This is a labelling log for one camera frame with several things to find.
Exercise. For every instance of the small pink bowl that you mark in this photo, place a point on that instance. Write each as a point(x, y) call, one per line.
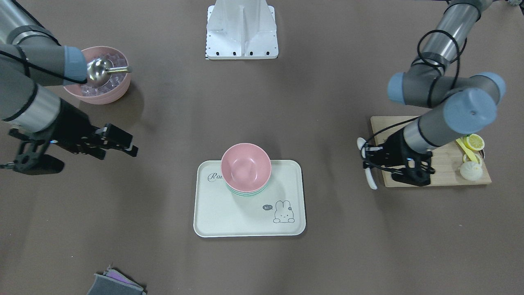
point(245, 167)

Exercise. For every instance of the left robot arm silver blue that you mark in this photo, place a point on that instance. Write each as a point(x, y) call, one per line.
point(457, 106)

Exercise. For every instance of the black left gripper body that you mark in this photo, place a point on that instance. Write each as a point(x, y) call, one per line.
point(395, 146)

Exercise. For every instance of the lemon slices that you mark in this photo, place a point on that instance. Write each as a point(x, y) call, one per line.
point(474, 142)

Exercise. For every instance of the metal ice scoop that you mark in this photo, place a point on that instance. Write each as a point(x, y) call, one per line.
point(99, 71)

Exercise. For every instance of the stacked green bowls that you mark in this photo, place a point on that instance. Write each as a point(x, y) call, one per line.
point(246, 194)

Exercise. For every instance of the wooden cutting board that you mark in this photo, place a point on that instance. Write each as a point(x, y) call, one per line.
point(446, 160)

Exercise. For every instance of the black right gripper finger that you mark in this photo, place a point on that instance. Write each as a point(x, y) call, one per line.
point(131, 151)
point(111, 135)

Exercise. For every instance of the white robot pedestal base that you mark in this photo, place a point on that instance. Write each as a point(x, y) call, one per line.
point(241, 30)

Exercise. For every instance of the large pink ice bowl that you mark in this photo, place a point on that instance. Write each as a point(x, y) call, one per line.
point(114, 88)

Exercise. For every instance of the white ceramic spoon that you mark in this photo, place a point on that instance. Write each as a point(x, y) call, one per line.
point(367, 170)

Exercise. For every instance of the cream rabbit tray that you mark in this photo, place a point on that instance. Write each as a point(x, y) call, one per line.
point(279, 210)

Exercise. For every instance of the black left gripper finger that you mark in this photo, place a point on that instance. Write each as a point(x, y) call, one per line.
point(369, 164)
point(373, 152)

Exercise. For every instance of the grey folded cloth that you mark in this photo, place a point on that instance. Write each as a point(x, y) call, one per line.
point(113, 282)

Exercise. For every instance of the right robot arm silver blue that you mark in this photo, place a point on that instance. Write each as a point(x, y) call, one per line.
point(31, 60)

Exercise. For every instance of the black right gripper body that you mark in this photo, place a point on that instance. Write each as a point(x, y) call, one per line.
point(70, 128)

